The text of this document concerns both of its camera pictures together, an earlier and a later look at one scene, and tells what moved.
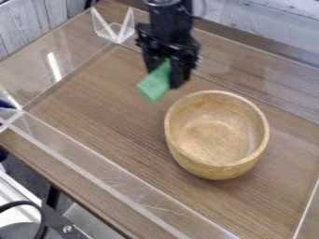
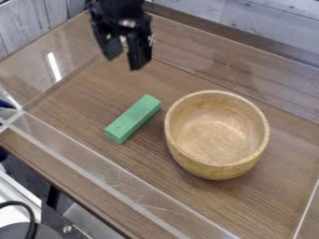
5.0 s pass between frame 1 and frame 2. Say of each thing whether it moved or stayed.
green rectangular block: moved
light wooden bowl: stayed
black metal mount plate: stayed
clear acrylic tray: stayed
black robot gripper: moved
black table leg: stayed
